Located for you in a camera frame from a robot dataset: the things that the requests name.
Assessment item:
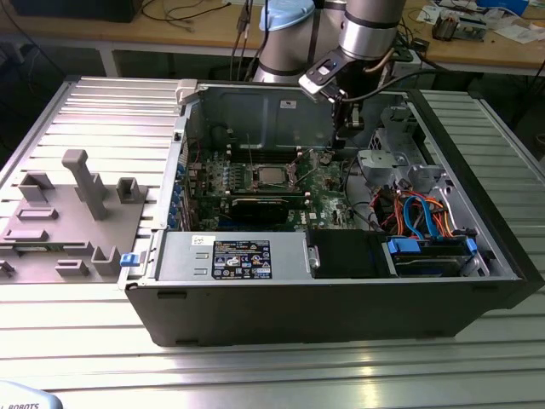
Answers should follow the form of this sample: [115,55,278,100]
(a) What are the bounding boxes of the silver CPU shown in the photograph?
[257,167,289,187]

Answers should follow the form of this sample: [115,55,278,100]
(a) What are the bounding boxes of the CPU socket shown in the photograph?
[250,164,299,191]

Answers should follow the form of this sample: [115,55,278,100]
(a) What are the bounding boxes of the copper coil heatsink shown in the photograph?
[432,12,459,42]

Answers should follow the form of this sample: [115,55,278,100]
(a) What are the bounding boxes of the green motherboard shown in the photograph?
[186,147,372,234]

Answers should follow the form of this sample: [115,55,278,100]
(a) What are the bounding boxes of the grey metal caddy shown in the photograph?
[457,14,489,42]

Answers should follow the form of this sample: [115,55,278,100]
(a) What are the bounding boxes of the white paper sheet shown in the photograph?
[493,24,542,43]

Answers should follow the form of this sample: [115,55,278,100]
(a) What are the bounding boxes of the blue box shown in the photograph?
[476,0,531,14]

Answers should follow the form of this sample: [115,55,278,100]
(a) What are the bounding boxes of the black graphics card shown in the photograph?
[228,195,291,226]

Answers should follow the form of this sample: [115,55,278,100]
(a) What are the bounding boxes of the hard disk in blue carrier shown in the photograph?
[385,236,478,278]

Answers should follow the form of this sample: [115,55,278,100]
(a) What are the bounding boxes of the grey case release latch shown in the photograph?
[175,78,200,106]

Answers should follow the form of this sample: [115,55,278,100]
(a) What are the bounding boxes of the black plastic shroud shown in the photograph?
[307,228,388,280]

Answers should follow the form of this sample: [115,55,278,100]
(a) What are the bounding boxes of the wooden workbench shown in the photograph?
[0,0,545,80]

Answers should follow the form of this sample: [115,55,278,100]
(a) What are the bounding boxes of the black open PC case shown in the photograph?
[117,79,545,349]

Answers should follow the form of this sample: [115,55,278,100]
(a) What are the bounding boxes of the grey power supply unit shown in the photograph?
[153,231,313,282]

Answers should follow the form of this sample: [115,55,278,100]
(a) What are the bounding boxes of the large black box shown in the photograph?
[8,0,141,25]

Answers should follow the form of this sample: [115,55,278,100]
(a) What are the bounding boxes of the grey parts rack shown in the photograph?
[0,148,151,285]

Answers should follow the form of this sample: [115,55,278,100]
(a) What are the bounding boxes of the pale blue teach pendant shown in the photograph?
[0,378,65,409]

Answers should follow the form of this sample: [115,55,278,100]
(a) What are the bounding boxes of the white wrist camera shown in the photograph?
[297,58,348,104]

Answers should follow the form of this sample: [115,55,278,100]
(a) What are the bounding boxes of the blue wire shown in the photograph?
[402,193,442,242]

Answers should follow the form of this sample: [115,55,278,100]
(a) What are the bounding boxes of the orange power wires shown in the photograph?
[370,189,459,239]

